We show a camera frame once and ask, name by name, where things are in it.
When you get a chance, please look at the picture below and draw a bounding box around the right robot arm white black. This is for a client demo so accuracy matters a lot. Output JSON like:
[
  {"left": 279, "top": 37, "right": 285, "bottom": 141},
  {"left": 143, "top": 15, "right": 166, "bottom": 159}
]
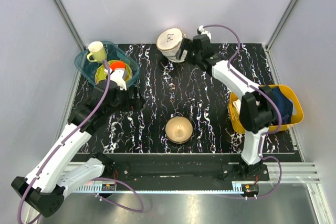
[{"left": 175, "top": 35, "right": 282, "bottom": 180}]

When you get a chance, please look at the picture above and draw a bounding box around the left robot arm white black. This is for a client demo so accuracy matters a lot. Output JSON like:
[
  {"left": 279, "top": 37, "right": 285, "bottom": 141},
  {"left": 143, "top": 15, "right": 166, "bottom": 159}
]
[{"left": 11, "top": 81, "right": 144, "bottom": 223}]

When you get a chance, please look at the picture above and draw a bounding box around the yellow-green plate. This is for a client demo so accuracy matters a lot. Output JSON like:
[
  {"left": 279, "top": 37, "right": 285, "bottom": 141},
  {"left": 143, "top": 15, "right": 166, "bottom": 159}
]
[{"left": 95, "top": 60, "right": 133, "bottom": 84}]

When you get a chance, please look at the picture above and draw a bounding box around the orange cup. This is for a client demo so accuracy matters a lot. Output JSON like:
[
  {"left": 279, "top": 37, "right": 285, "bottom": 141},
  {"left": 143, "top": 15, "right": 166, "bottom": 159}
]
[{"left": 110, "top": 60, "right": 126, "bottom": 71}]

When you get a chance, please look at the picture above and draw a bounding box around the black marble pattern mat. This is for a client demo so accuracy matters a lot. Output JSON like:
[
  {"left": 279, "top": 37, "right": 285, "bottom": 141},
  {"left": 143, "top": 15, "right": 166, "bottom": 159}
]
[{"left": 62, "top": 42, "right": 297, "bottom": 154}]

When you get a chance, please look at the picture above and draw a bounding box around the teal plastic bin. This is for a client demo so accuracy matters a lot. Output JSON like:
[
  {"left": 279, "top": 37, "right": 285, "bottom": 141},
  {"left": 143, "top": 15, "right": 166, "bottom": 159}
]
[{"left": 74, "top": 40, "right": 141, "bottom": 94}]

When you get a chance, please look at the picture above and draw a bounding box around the pale yellow mug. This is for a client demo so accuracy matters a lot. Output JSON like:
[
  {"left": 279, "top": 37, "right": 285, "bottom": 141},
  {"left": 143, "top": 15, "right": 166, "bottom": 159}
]
[{"left": 87, "top": 41, "right": 107, "bottom": 63}]

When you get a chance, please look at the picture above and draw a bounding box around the white cloth in basket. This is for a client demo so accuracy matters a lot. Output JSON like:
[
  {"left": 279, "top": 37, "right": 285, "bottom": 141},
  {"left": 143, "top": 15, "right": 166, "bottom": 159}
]
[{"left": 232, "top": 99, "right": 242, "bottom": 119}]

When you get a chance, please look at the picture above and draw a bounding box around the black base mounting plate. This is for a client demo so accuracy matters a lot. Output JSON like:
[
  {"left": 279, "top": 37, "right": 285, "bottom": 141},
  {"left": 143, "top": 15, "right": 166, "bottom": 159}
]
[{"left": 73, "top": 153, "right": 269, "bottom": 189}]

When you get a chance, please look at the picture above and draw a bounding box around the navy blue garment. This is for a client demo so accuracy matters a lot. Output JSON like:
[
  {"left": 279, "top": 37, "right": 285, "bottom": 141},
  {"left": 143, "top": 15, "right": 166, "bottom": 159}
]
[{"left": 272, "top": 87, "right": 293, "bottom": 125}]

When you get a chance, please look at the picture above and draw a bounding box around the yellow plastic basket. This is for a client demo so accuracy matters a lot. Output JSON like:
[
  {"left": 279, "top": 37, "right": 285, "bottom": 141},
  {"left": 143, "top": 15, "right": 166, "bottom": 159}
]
[{"left": 228, "top": 84, "right": 304, "bottom": 134}]

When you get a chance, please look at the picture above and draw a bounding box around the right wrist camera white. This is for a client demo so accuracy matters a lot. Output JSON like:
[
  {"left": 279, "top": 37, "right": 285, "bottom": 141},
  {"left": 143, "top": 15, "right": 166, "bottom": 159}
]
[{"left": 197, "top": 25, "right": 212, "bottom": 39}]

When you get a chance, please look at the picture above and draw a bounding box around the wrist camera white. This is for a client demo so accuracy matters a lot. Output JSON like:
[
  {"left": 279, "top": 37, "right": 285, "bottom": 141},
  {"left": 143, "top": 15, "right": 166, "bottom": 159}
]
[
  {"left": 197, "top": 25, "right": 212, "bottom": 39},
  {"left": 109, "top": 68, "right": 128, "bottom": 91}
]

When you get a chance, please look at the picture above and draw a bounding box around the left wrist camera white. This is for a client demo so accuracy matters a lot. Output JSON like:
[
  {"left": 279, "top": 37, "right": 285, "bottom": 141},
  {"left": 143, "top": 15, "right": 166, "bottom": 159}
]
[{"left": 109, "top": 68, "right": 128, "bottom": 91}]

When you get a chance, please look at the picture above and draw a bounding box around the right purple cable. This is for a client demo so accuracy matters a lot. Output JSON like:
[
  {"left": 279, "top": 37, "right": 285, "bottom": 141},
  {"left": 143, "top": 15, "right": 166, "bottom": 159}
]
[{"left": 203, "top": 24, "right": 283, "bottom": 200}]

